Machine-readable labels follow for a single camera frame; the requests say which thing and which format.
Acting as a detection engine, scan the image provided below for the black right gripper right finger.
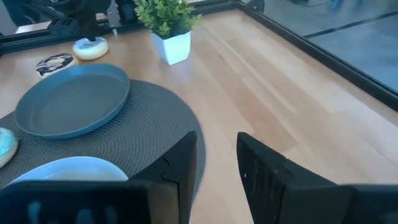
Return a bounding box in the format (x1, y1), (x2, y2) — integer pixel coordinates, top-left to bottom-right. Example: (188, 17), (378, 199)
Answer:
(236, 131), (345, 224)

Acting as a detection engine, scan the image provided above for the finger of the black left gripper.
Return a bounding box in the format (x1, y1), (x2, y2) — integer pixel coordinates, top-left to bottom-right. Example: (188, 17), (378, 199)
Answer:
(79, 20), (98, 42)
(48, 17), (82, 39)

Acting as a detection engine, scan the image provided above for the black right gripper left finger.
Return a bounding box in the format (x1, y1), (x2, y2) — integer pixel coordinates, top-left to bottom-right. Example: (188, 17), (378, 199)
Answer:
(129, 131), (199, 224)

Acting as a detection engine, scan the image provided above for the large white glazed donut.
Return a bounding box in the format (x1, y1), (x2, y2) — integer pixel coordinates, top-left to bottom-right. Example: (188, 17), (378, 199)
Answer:
(72, 36), (109, 61)

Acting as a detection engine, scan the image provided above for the large chocolate drizzled donut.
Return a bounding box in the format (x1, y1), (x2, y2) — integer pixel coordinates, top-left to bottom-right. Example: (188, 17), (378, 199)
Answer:
(35, 52), (78, 78)

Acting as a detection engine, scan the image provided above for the large mint green donut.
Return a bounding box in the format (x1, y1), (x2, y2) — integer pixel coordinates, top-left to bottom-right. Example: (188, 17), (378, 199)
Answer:
(0, 127), (19, 169)

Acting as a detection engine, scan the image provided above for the round grey woven placemat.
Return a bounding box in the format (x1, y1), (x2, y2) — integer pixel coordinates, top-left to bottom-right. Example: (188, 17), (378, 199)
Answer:
(0, 79), (206, 200)

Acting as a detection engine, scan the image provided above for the dark grey plate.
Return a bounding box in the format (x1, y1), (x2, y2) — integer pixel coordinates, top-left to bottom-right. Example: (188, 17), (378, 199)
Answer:
(14, 63), (131, 140)

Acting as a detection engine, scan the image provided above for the green plant in white pot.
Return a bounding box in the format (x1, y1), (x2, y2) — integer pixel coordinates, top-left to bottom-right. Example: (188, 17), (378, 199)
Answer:
(133, 0), (202, 66)

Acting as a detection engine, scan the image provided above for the light grey plate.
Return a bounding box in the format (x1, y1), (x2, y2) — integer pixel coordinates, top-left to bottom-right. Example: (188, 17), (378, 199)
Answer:
(9, 156), (129, 186)

